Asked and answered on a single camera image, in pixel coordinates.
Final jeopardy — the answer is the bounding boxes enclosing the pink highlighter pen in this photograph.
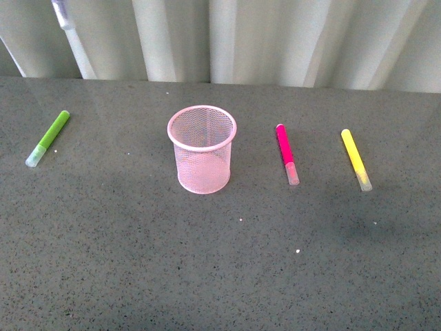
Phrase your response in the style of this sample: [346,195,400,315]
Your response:
[276,123,300,185]

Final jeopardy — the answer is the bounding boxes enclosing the purple highlighter pen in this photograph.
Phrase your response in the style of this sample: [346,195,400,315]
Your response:
[51,0,75,30]

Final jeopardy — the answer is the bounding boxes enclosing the pink mesh pen cup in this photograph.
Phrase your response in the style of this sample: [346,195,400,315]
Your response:
[167,105,237,194]

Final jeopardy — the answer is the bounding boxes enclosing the yellow highlighter pen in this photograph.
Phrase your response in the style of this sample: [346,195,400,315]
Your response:
[340,129,373,192]

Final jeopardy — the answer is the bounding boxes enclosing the green highlighter pen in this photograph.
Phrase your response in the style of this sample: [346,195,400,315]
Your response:
[25,110,70,168]

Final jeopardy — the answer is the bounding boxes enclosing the white vertical blinds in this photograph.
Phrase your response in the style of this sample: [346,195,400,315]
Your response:
[1,1,440,93]

